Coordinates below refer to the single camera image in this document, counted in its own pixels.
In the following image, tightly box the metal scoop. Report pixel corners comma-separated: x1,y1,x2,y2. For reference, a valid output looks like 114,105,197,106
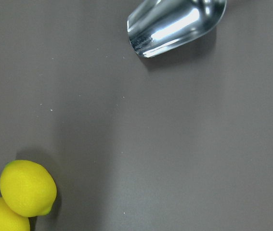
127,0,227,58

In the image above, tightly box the yellow lemon near lime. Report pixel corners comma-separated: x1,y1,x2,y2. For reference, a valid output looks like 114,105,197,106
0,160,57,217

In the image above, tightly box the yellow lemon outer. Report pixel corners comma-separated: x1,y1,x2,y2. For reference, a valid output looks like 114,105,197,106
0,197,30,231

